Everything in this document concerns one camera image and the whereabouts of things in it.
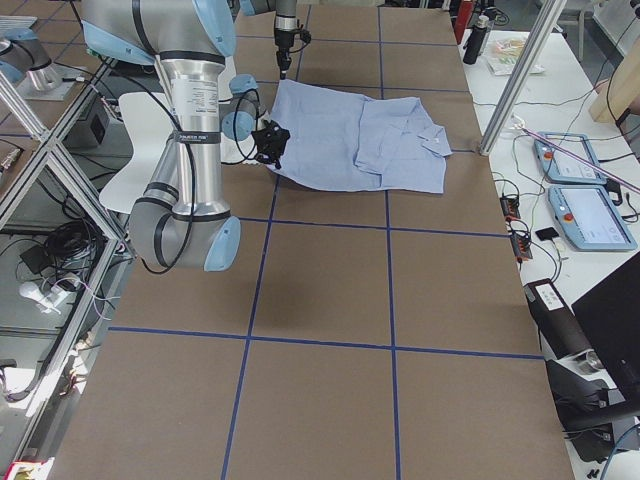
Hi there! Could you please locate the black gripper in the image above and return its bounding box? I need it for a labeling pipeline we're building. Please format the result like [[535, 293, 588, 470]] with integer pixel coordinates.
[[251, 120, 290, 164], [276, 49, 291, 80]]

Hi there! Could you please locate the light blue striped shirt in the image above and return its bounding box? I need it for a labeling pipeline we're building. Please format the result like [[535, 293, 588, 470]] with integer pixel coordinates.
[[271, 80, 452, 194]]

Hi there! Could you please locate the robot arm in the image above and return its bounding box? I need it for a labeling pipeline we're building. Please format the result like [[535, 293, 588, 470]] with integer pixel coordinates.
[[82, 1, 290, 274], [240, 0, 312, 80]]

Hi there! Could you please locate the white chair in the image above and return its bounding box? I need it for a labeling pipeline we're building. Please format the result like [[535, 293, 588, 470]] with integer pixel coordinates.
[[99, 92, 173, 214]]

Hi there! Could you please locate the black water bottle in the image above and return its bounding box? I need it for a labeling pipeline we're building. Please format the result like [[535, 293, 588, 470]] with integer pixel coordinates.
[[462, 14, 490, 65]]

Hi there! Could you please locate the brown paper table mat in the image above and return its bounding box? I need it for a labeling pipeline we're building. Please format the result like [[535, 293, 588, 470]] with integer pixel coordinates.
[[51, 6, 573, 479]]

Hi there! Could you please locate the metal reacher grabber tool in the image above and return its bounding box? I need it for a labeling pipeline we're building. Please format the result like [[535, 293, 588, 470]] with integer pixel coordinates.
[[511, 114, 639, 193]]

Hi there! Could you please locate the far teach pendant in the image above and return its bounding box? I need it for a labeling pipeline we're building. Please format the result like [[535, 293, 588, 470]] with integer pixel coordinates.
[[534, 132, 606, 186]]

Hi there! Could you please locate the teach pendant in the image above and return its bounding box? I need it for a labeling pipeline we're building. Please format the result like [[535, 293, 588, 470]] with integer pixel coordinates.
[[534, 132, 606, 186], [547, 185, 637, 252]]

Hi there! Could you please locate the near teach pendant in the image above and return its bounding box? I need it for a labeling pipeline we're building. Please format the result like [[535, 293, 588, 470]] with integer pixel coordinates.
[[547, 185, 637, 252]]

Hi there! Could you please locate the black monitor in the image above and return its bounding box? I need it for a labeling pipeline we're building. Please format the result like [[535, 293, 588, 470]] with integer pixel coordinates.
[[572, 255, 639, 399]]

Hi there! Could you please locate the grey aluminium frame post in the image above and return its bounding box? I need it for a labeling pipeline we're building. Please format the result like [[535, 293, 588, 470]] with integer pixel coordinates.
[[478, 0, 566, 156]]

